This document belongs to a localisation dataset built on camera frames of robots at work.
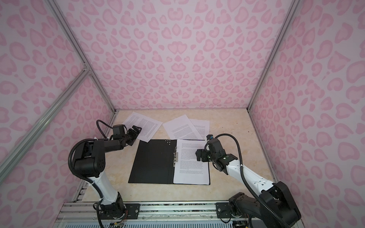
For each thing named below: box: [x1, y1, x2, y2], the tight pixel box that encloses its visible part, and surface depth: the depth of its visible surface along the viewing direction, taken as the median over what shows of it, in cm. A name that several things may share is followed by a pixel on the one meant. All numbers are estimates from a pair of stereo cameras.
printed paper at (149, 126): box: [122, 111, 164, 143], surface depth 113 cm
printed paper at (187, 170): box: [173, 139, 210, 185], surface depth 90 cm
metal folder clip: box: [172, 146, 179, 168], surface depth 94 cm
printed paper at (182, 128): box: [162, 114, 205, 141], surface depth 109 cm
